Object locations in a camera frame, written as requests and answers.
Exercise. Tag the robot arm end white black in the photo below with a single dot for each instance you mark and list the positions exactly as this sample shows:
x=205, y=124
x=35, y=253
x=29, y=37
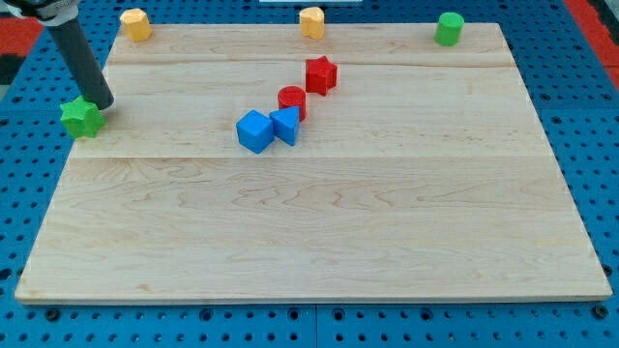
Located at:
x=49, y=13

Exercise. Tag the blue triangle block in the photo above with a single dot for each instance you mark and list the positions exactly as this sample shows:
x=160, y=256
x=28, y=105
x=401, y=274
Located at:
x=286, y=123

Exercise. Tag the blue cube block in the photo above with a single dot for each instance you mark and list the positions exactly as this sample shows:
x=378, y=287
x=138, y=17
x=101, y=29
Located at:
x=255, y=131

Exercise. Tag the red cylinder block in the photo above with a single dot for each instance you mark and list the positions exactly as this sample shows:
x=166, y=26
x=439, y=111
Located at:
x=290, y=96

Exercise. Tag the red star block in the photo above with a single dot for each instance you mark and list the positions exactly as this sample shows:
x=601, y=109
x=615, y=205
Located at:
x=321, y=75

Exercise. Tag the light wooden board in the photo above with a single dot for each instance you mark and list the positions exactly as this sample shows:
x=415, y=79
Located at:
x=424, y=176

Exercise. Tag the yellow heart block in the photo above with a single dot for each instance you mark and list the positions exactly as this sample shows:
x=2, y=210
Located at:
x=312, y=22

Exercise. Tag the green cylinder block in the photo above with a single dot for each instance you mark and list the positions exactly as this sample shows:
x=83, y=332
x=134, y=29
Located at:
x=449, y=27

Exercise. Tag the yellow hexagon block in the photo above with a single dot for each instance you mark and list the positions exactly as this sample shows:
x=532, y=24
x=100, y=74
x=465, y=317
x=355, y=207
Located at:
x=136, y=25

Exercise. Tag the green star block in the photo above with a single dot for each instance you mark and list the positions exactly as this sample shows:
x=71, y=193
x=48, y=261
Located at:
x=81, y=118

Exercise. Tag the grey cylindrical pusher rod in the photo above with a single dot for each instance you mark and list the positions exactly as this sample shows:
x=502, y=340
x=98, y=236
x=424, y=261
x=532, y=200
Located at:
x=82, y=63

